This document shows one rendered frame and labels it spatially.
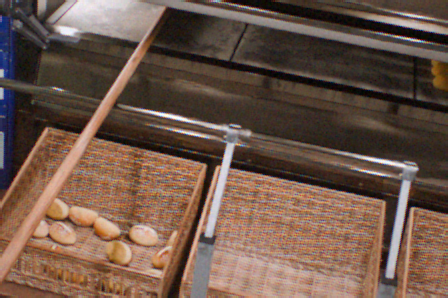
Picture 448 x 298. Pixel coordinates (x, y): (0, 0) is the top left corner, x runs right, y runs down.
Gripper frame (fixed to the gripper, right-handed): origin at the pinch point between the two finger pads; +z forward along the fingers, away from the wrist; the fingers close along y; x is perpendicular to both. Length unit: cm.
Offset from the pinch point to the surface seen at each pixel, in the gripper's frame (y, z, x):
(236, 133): 31, 42, -16
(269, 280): 89, 58, -33
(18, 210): 82, -24, -31
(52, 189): 28.2, 7.1, 33.3
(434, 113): 31, 96, -54
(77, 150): 28.1, 6.9, 15.0
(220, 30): 30, 25, -84
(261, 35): 30, 39, -87
